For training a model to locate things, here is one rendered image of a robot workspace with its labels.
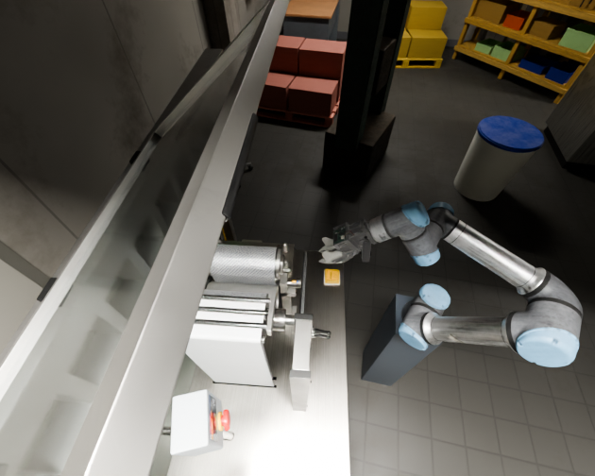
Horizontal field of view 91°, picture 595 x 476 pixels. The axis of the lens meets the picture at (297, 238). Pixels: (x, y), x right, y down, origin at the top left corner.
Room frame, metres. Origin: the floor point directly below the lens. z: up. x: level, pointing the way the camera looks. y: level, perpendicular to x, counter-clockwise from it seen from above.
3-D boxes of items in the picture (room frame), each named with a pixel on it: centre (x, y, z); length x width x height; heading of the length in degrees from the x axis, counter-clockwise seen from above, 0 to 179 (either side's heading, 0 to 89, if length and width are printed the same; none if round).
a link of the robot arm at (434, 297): (0.52, -0.55, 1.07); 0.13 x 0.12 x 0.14; 143
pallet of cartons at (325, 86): (4.10, -0.01, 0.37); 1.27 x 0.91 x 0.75; 78
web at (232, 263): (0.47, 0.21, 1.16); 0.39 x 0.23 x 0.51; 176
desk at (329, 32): (5.89, -0.29, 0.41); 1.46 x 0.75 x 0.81; 168
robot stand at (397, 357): (0.53, -0.55, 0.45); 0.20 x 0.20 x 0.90; 78
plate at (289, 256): (0.78, 0.22, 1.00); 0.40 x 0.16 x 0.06; 86
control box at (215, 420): (0.05, 0.14, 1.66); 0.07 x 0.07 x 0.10; 12
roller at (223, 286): (0.48, 0.20, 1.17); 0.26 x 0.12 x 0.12; 86
